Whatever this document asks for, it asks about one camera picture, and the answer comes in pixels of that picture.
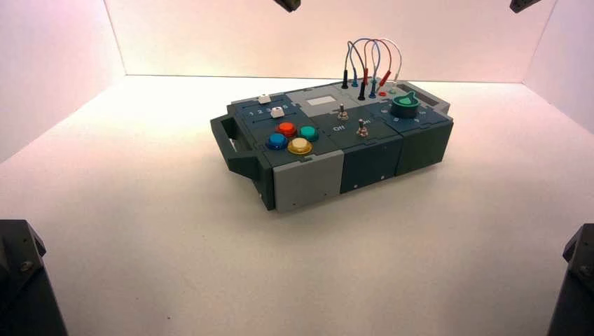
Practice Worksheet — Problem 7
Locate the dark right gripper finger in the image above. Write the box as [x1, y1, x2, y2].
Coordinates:
[509, 0, 543, 14]

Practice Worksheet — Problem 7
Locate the dark teal grey control box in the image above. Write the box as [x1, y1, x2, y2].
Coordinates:
[209, 78, 455, 214]

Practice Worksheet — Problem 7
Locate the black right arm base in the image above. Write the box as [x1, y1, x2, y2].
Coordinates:
[547, 223, 594, 336]

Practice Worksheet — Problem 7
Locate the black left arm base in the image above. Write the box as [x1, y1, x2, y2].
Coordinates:
[0, 219, 69, 336]

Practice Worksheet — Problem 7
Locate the blue push button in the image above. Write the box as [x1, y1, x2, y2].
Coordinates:
[265, 133, 289, 151]

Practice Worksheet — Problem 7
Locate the yellow push button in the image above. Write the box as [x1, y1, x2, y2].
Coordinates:
[286, 136, 313, 155]

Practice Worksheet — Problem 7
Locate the green rotary knob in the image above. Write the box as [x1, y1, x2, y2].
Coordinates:
[389, 91, 421, 120]

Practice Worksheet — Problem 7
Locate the black jumper cable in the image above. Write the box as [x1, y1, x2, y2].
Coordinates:
[340, 41, 368, 102]

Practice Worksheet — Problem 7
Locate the blue jumper cable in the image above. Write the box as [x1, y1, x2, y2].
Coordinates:
[351, 38, 382, 99]

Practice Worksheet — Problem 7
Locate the red jumper cable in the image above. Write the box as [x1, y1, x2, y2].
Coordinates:
[362, 39, 393, 92]

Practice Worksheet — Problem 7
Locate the white jumper cable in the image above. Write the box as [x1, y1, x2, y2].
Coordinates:
[373, 38, 403, 94]

